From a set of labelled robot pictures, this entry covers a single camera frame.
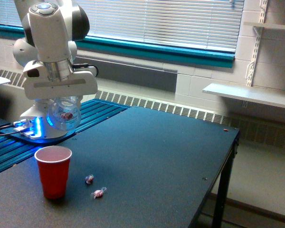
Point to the white upper wall shelf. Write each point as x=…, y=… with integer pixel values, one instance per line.
x=265, y=25

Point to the white window blinds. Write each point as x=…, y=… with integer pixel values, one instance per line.
x=203, y=24

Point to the white wall shelf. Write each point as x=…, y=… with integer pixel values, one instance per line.
x=263, y=96
x=265, y=25

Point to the candies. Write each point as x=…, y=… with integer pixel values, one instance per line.
x=66, y=116

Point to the white shelf bracket rail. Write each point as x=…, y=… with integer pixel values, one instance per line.
x=258, y=31

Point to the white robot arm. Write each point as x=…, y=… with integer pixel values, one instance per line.
x=51, y=28

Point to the wrapped peppermint candy upper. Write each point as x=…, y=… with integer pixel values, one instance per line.
x=89, y=179

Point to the white baseboard radiator vent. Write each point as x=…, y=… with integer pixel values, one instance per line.
x=106, y=103

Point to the black table leg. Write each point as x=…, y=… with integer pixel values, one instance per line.
x=223, y=185

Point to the red plastic cup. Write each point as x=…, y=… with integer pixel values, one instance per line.
x=53, y=165

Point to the wrapped peppermint candy lower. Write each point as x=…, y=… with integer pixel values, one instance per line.
x=98, y=193

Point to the clear plastic cup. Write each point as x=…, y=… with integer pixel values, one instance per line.
x=64, y=104

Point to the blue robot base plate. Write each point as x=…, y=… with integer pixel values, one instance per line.
x=46, y=142

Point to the wrapped peppermint candy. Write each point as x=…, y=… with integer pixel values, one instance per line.
x=89, y=179
x=98, y=193

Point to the white lower wall shelf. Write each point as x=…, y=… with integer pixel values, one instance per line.
x=263, y=96

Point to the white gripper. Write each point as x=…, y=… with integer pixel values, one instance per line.
x=59, y=79

